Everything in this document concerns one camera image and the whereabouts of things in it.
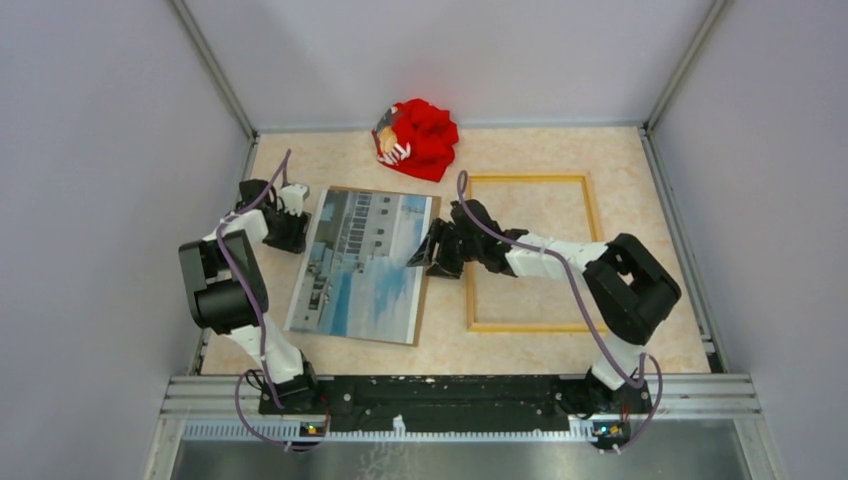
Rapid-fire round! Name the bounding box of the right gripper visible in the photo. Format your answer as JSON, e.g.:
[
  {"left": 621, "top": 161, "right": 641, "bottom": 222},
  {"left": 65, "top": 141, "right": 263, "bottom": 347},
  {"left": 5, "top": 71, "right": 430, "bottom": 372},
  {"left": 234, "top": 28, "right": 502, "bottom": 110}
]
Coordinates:
[{"left": 408, "top": 219, "right": 482, "bottom": 281}]

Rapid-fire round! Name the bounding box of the brown cardboard backing board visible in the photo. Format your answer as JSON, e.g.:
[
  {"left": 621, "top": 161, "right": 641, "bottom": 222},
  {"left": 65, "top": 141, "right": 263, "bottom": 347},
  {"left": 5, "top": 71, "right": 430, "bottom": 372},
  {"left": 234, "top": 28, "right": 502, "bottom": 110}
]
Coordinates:
[{"left": 323, "top": 185, "right": 443, "bottom": 348}]

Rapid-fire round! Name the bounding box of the yellow wooden picture frame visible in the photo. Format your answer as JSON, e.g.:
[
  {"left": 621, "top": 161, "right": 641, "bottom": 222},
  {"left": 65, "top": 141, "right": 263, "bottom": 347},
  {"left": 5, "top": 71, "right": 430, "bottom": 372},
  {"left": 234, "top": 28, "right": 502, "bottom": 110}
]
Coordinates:
[{"left": 457, "top": 170, "right": 603, "bottom": 334}]

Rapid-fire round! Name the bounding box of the building photo print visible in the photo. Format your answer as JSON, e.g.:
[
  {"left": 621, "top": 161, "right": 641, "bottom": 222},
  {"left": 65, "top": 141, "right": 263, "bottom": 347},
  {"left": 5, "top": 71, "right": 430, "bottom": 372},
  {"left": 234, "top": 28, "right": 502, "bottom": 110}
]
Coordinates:
[{"left": 283, "top": 188, "right": 434, "bottom": 344}]

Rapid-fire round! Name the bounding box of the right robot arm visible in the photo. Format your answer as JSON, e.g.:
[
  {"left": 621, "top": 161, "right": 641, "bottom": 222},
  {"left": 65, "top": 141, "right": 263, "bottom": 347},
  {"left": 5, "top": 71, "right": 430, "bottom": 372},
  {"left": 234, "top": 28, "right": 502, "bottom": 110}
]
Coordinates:
[{"left": 406, "top": 199, "right": 682, "bottom": 412}]

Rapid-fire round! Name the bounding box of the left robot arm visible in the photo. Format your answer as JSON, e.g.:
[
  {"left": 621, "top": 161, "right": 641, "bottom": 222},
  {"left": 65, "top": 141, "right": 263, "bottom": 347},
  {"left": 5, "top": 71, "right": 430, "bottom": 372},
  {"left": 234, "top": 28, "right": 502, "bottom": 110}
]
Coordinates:
[{"left": 178, "top": 179, "right": 321, "bottom": 414}]

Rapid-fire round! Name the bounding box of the red crumpled cloth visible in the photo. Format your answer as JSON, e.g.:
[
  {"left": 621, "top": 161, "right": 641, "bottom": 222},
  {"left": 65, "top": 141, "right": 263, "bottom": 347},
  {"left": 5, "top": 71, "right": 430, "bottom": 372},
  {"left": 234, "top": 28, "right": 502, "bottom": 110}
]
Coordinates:
[{"left": 371, "top": 98, "right": 459, "bottom": 183}]

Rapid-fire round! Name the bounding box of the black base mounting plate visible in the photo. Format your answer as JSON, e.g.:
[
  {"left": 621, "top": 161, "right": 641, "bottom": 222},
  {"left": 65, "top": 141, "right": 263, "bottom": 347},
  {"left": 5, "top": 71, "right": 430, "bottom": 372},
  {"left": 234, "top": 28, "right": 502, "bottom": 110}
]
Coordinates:
[{"left": 258, "top": 375, "right": 651, "bottom": 433}]

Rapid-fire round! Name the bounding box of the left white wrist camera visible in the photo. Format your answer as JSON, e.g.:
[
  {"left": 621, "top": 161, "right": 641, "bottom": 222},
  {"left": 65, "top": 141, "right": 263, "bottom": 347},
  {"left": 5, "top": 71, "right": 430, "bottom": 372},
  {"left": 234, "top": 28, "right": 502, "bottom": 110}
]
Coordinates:
[{"left": 278, "top": 183, "right": 310, "bottom": 216}]

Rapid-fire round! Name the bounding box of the aluminium front rail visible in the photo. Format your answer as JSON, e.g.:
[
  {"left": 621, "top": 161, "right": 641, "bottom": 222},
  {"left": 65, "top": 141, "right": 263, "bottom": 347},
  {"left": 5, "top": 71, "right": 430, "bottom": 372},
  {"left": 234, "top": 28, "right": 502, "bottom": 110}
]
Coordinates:
[{"left": 154, "top": 373, "right": 785, "bottom": 479}]

